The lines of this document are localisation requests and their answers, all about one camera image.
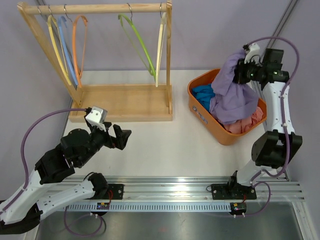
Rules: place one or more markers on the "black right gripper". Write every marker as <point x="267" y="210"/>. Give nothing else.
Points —
<point x="239" y="72"/>

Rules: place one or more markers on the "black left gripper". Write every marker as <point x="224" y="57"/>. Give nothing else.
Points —
<point x="122" y="136"/>

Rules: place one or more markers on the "purple t shirt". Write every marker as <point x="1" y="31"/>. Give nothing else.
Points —
<point x="232" y="101"/>

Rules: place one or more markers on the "blue t shirt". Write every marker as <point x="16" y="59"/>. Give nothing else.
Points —
<point x="203" y="94"/>

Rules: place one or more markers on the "pink t shirt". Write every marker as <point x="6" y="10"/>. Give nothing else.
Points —
<point x="243" y="125"/>

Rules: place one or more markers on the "yellow hanger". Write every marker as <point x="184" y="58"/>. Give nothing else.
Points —
<point x="56" y="42"/>

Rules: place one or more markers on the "cream hanger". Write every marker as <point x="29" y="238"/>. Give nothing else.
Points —
<point x="162" y="27"/>

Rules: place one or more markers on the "green hanger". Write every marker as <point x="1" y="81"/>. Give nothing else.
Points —
<point x="136" y="40"/>

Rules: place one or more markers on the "orange tan hanger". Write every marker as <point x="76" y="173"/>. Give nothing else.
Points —
<point x="75" y="67"/>

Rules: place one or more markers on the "light blue hanger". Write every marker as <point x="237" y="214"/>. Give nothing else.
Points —
<point x="65" y="35"/>

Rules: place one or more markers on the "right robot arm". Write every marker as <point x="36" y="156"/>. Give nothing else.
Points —
<point x="271" y="152"/>

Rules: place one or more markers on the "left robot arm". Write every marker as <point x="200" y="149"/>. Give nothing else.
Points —
<point x="73" y="151"/>

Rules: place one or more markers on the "wooden clothes rack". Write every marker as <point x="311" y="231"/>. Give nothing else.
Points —
<point x="124" y="102"/>

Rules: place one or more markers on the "orange plastic basket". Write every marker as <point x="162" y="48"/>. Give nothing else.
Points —
<point x="217" y="130"/>

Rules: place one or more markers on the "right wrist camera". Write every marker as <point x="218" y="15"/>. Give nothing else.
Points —
<point x="251" y="50"/>

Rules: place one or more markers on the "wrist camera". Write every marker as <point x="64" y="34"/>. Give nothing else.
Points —
<point x="251" y="50"/>
<point x="95" y="118"/>

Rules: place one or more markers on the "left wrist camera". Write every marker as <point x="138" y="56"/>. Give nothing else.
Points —
<point x="95" y="118"/>

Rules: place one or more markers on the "aluminium frame rail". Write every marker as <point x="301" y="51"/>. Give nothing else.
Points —
<point x="182" y="208"/>

